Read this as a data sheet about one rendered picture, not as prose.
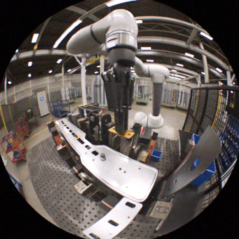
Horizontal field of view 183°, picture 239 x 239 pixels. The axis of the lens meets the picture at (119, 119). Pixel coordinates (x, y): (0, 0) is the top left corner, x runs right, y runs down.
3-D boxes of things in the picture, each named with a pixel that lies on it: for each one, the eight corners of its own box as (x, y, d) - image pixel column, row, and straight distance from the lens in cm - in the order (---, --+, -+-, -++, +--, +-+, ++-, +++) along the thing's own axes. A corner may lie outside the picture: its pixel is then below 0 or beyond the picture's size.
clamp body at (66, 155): (70, 170, 90) (53, 146, 67) (78, 164, 90) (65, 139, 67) (74, 176, 85) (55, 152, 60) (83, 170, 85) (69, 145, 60)
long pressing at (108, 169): (54, 122, 136) (53, 121, 136) (65, 117, 139) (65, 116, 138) (142, 205, 42) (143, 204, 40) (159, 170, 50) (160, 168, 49)
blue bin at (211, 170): (179, 179, 47) (194, 165, 38) (186, 147, 69) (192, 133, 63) (199, 186, 55) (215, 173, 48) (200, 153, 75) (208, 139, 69)
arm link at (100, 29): (141, 45, 30) (106, 49, 34) (137, 20, 41) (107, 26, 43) (135, 25, 22) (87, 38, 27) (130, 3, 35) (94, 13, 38)
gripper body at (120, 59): (119, 59, 29) (119, 84, 27) (100, 52, 23) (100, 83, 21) (139, 56, 26) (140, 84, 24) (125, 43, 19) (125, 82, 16)
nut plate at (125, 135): (108, 130, 27) (107, 127, 26) (114, 126, 29) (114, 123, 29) (129, 139, 23) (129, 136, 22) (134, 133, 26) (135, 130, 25)
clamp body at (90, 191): (89, 197, 73) (67, 184, 42) (99, 189, 73) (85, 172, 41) (97, 204, 71) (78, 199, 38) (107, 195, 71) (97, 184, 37)
